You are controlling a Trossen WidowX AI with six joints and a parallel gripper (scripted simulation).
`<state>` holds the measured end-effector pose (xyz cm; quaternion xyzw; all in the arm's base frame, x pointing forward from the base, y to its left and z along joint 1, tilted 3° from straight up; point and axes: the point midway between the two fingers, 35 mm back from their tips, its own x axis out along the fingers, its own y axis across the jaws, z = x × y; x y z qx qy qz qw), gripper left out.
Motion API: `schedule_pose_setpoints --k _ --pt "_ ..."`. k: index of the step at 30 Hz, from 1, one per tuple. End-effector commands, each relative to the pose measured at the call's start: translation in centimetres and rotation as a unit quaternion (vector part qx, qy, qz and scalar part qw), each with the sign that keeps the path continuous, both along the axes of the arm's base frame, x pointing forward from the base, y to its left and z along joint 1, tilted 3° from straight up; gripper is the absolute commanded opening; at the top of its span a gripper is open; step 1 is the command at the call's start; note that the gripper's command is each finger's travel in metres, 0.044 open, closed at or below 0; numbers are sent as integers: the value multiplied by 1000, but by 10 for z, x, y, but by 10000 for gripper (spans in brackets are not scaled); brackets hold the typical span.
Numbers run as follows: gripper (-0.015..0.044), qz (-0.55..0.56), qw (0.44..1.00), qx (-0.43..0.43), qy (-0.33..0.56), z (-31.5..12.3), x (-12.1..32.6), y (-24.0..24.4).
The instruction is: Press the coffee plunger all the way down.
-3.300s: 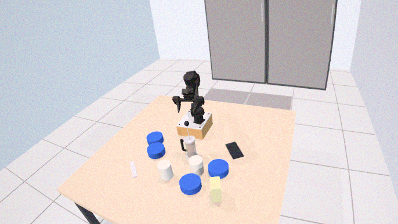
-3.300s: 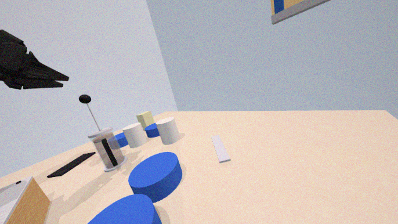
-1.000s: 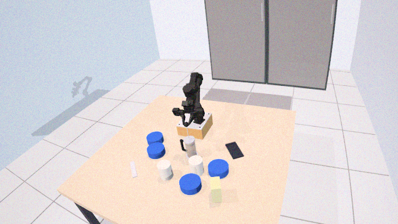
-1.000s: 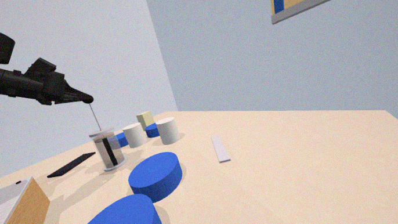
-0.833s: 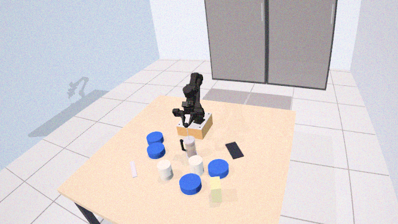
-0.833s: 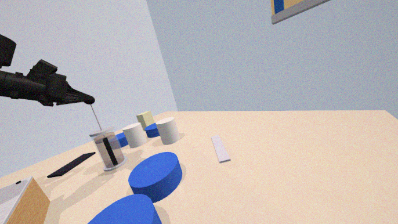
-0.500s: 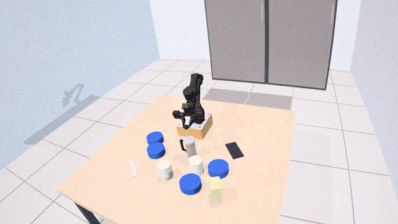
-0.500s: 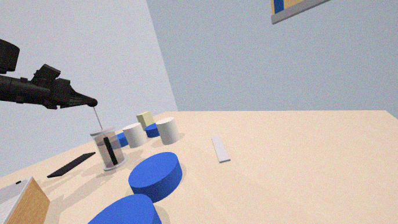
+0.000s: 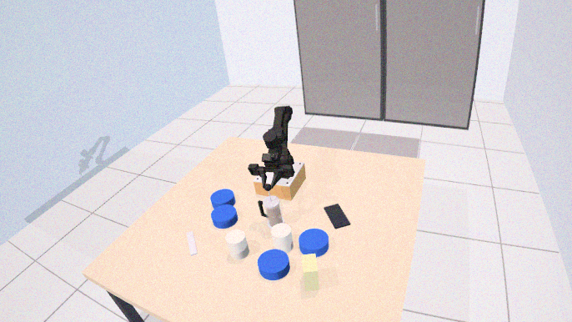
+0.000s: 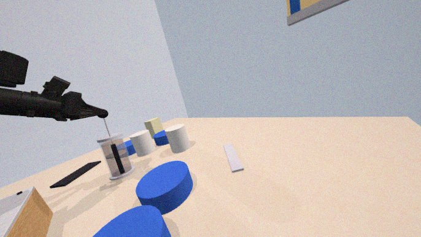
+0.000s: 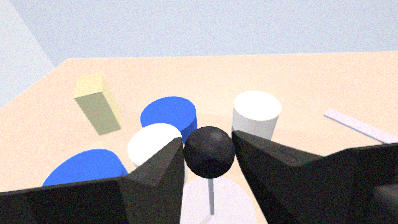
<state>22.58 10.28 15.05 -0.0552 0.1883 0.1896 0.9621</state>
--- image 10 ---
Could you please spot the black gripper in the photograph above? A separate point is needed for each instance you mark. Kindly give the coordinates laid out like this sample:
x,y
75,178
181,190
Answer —
x,y
72,106

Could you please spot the blue short cylinder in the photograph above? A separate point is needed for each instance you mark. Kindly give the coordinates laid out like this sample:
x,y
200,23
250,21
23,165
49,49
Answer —
x,y
165,187
141,221
160,138
130,147

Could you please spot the white cylinder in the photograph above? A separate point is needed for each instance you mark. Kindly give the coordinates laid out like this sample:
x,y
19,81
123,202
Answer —
x,y
177,138
142,143

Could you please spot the glass coffee press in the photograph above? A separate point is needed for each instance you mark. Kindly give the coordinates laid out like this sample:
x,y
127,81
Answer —
x,y
115,154

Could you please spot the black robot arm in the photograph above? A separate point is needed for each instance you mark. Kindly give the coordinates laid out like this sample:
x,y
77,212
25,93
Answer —
x,y
13,69

